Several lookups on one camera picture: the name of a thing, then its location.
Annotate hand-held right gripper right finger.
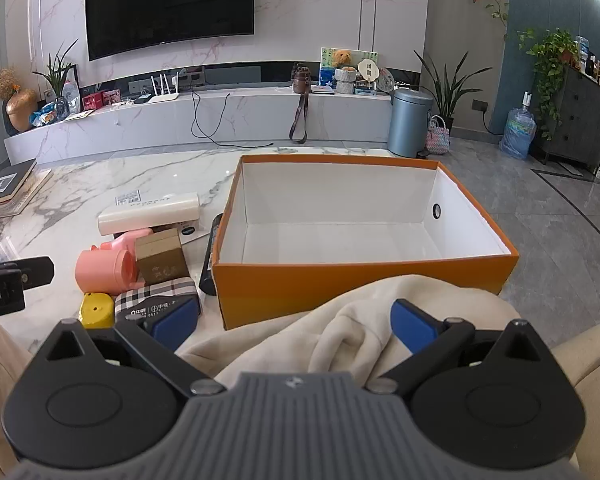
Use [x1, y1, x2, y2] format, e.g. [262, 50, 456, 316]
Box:
[367, 298, 553, 397]

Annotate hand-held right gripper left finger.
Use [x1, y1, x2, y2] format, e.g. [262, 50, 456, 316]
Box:
[32, 296, 227, 399]

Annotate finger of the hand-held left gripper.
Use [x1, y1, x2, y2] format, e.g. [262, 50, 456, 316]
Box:
[0, 256, 55, 291]

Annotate pink bottle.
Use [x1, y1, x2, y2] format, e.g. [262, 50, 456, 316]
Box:
[74, 228, 155, 295]

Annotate orange cardboard box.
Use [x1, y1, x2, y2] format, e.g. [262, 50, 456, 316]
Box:
[211, 154, 521, 331]

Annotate plaid box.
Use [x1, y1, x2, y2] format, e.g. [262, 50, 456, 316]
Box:
[113, 276, 201, 327]

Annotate brown gold box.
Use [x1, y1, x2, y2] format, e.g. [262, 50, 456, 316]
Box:
[134, 228, 191, 286]

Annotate yellow toy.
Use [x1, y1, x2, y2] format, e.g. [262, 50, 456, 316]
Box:
[78, 291, 116, 329]

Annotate dark hardcover book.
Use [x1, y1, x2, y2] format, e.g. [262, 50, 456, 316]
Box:
[0, 158, 38, 211]

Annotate long cream box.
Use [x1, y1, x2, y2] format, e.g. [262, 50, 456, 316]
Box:
[97, 192, 201, 236]

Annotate cream cloth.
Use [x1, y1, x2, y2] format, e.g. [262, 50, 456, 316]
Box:
[172, 275, 523, 387]

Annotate pile of snack packets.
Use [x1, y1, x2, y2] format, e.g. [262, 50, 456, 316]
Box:
[28, 101, 71, 129]

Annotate gold vase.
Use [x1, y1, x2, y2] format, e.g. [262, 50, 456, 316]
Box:
[6, 89, 39, 134]

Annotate cream cushion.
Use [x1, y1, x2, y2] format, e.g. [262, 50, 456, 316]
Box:
[549, 319, 600, 480]

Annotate woven handbag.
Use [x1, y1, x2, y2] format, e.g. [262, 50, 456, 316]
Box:
[426, 115, 452, 155]

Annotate dried flower bunch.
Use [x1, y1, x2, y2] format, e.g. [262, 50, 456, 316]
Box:
[0, 66, 21, 102]

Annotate small grass plant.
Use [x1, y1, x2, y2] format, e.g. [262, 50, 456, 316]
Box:
[32, 39, 80, 102]

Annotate grey pedal trash can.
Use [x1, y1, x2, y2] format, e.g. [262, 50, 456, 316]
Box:
[387, 87, 435, 159]

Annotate white marble television console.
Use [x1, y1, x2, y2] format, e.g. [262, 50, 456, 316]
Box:
[4, 84, 433, 167]

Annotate white router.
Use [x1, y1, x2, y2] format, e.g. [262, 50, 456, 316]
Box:
[147, 73, 182, 105]

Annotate blue water jug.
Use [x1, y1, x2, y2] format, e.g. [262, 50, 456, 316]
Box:
[499, 92, 537, 161]

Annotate long-leaf potted plant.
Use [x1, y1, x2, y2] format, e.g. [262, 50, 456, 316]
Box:
[413, 50, 494, 134]

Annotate grey plush pot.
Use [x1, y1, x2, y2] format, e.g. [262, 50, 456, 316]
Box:
[335, 67, 357, 95]

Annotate round paper fan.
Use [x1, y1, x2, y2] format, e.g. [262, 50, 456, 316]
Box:
[356, 58, 379, 96]

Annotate dark grey cabinet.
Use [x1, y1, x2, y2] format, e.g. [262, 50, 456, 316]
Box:
[539, 66, 600, 172]

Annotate ivy plant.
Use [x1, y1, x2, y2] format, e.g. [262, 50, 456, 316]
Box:
[519, 27, 582, 142]

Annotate bottles on cabinet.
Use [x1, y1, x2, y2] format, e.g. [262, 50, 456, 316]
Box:
[574, 35, 600, 77]

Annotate black cable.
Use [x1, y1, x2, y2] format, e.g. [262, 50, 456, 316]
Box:
[190, 86, 277, 147]

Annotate brown camera case with strap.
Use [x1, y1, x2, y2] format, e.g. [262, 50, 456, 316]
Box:
[288, 63, 313, 144]

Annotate black wall television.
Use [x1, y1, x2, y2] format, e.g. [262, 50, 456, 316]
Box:
[84, 0, 256, 62]

